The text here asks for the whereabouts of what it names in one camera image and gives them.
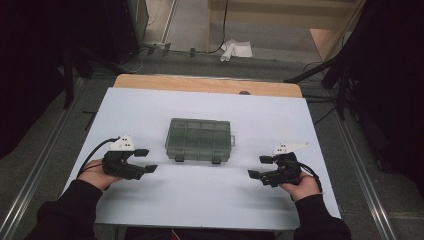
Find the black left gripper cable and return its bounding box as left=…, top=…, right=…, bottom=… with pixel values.
left=79, top=136, right=120, bottom=177

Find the smoky clear plastic compartment box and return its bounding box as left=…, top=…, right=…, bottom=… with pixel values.
left=164, top=117, right=236, bottom=165

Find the black cabinet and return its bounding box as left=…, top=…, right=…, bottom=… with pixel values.
left=103, top=0, right=149, bottom=64

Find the wooden table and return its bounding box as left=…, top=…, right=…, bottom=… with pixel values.
left=113, top=73, right=304, bottom=99

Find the white crumpled cloth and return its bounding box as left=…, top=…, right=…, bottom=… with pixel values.
left=219, top=38, right=254, bottom=63

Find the light wooden platform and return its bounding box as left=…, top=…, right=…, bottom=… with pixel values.
left=208, top=0, right=368, bottom=63

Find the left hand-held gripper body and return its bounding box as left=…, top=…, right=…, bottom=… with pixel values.
left=101, top=134, right=148, bottom=181

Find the person's right hand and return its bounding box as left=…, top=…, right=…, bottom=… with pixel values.
left=279, top=170, right=322, bottom=203

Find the black hanging cable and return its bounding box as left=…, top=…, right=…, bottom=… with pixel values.
left=206, top=0, right=231, bottom=55

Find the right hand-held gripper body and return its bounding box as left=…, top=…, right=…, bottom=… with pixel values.
left=261, top=142, right=310, bottom=188

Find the power strip with plugs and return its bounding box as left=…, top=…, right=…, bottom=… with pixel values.
left=143, top=41, right=198, bottom=59

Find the black metal stand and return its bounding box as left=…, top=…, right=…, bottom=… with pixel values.
left=61, top=46, right=88, bottom=110

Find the person's left hand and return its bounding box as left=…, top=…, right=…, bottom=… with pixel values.
left=77, top=158, right=123, bottom=192

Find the black tripod stand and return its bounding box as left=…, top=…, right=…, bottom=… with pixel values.
left=283, top=53, right=353, bottom=121

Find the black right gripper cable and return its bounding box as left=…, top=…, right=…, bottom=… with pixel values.
left=296, top=161, right=324, bottom=194

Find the white board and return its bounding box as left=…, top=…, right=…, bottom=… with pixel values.
left=63, top=87, right=342, bottom=232

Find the metal floor rail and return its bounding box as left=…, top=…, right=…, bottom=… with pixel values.
left=333, top=109, right=398, bottom=240
left=0, top=79, right=88, bottom=240

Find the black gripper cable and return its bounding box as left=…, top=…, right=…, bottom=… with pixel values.
left=296, top=161, right=324, bottom=194
left=79, top=136, right=120, bottom=177

